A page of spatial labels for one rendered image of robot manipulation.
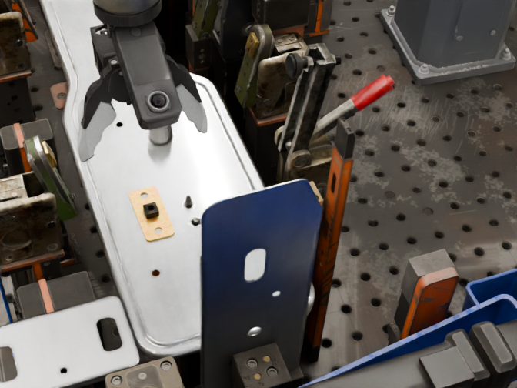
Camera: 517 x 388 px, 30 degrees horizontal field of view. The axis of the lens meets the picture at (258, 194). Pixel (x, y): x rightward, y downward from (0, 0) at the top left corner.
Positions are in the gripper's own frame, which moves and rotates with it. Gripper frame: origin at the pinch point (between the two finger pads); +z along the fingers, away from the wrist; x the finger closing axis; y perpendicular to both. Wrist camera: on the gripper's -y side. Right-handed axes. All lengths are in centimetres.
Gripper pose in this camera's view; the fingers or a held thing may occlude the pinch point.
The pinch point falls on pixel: (146, 152)
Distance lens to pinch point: 114.5
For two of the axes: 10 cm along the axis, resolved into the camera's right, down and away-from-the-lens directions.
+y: -3.5, -6.6, 6.7
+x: -9.4, 2.4, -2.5
